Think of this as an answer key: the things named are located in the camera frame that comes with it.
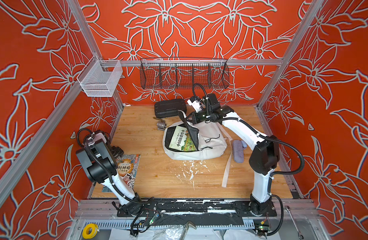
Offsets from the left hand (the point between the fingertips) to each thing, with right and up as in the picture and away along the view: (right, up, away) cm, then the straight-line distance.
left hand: (112, 160), depth 90 cm
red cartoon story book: (+10, -3, -2) cm, 11 cm away
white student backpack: (+64, +11, +5) cm, 65 cm away
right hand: (+44, +26, -8) cm, 52 cm away
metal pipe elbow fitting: (+28, +21, +14) cm, 38 cm away
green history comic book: (+43, +12, +6) cm, 45 cm away
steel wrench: (+97, -28, -24) cm, 104 cm away
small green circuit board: (+81, -27, -21) cm, 88 cm away
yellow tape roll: (+2, -25, -22) cm, 33 cm away
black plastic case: (+33, +34, +21) cm, 52 cm away
